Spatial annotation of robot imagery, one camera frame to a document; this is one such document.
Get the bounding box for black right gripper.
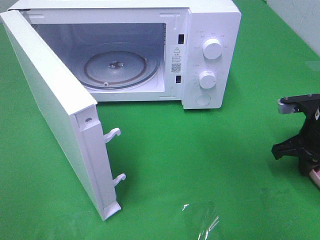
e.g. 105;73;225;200
271;107;320;176

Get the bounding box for pink round plate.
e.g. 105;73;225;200
309;168;320;188

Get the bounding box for round white door button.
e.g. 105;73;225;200
195;94;211;106

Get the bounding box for white microwave door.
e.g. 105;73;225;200
0;10;126;220

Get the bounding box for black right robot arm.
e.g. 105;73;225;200
271;100;320;176

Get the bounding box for green table cover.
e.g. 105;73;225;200
0;0;320;240

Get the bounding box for clear tape patch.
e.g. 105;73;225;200
181;201;223;240

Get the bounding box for lower white dial knob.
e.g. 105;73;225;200
199;70;217;89

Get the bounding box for white dial knob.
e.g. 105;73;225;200
202;37;223;60
199;70;217;89

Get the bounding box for upper white dial knob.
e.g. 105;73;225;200
202;37;223;60

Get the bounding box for glass microwave turntable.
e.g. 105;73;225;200
72;42;164;90

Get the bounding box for white microwave oven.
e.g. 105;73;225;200
5;0;241;109

